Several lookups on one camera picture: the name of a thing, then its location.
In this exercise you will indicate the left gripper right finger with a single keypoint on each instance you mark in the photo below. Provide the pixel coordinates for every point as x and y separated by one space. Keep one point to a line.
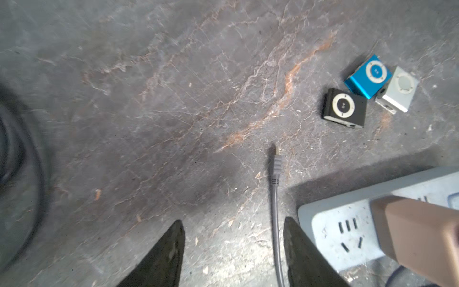
307 267

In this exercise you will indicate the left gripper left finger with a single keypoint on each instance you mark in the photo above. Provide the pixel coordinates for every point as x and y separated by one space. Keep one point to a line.
162 265

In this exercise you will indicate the pink USB charger adapter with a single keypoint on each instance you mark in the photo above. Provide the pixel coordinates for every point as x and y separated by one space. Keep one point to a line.
420 236

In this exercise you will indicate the white power strip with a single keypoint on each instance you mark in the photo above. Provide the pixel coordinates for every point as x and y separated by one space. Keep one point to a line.
342 227

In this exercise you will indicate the black mp3 player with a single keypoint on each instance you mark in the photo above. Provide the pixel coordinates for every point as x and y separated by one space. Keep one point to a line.
344 108

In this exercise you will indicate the silver mp3 player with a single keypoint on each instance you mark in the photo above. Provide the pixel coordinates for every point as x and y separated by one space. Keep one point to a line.
398 93

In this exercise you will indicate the blue mp3 player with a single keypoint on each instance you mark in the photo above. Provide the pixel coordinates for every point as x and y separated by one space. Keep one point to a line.
368 78

